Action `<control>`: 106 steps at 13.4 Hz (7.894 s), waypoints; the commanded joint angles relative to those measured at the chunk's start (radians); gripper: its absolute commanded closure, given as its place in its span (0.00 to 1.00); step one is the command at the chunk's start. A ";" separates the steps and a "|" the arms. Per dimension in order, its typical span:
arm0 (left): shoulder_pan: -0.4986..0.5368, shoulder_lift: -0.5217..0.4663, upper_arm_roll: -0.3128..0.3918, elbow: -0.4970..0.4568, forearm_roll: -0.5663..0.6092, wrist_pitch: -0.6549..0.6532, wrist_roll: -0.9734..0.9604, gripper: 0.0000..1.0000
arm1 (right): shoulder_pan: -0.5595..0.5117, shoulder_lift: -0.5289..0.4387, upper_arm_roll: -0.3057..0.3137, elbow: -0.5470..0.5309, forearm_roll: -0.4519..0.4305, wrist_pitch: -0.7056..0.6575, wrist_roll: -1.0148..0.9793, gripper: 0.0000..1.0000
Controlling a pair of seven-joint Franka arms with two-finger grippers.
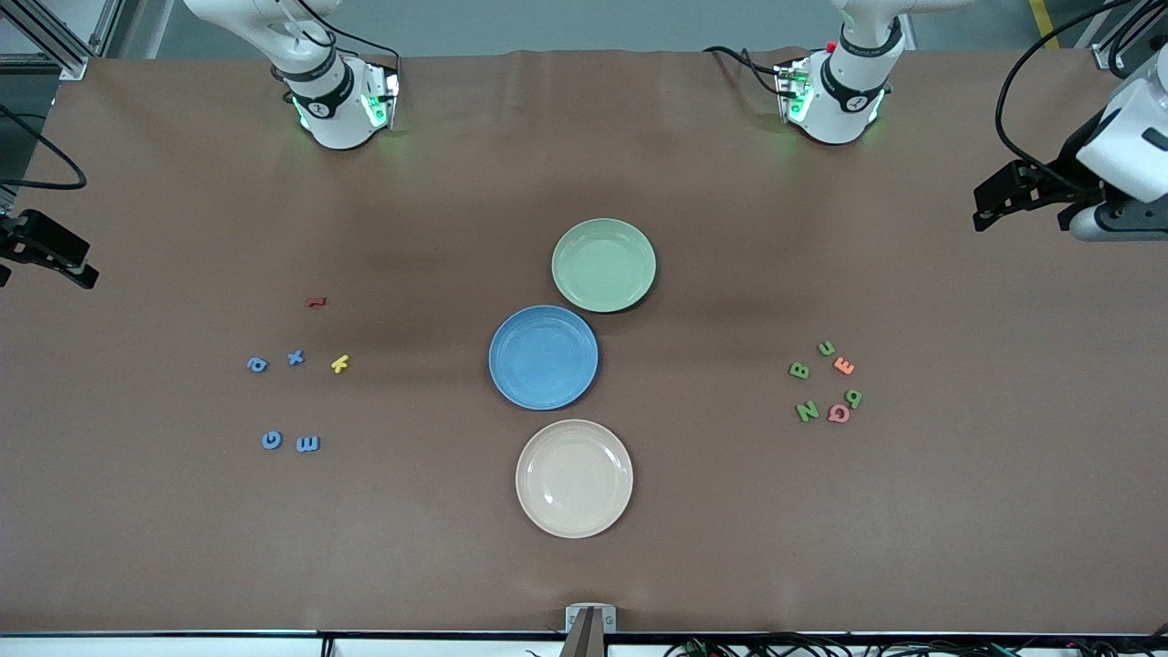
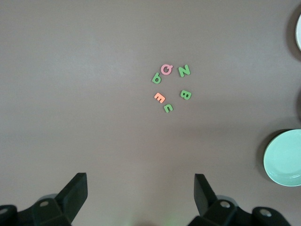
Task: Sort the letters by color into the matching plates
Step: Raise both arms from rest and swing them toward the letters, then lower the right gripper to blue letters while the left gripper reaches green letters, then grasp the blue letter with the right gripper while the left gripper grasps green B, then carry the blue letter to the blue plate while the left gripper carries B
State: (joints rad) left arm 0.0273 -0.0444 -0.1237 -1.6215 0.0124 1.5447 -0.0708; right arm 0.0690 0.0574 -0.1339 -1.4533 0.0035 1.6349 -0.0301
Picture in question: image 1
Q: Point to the yellow foam letter K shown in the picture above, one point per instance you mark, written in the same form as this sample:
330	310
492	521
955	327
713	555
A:
338	365

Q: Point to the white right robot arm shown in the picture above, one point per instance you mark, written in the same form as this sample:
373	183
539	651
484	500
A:
338	123

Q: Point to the beige plate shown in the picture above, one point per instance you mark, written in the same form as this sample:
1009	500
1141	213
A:
575	479

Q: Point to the brown table cover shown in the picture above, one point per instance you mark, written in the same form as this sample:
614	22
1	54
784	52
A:
730	547

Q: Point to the green foam letter B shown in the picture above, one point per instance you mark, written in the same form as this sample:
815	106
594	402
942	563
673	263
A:
799	370

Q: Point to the red foam letter Q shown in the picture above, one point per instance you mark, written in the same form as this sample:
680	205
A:
830	415

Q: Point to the green plate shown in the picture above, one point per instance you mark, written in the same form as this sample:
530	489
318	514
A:
602	265

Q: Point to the blue foam letter Q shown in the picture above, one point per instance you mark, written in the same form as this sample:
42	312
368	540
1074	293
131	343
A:
251	365

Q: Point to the blue plate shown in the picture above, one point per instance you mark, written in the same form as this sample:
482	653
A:
543	358

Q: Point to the green foam letter N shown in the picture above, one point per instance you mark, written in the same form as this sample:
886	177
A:
808	411

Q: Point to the blue foam letter G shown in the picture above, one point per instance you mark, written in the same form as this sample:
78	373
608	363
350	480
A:
265	442

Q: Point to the blue foam letter E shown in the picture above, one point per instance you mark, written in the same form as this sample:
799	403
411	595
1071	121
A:
307	448

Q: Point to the orange foam letter E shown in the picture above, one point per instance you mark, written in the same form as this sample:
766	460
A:
844	366

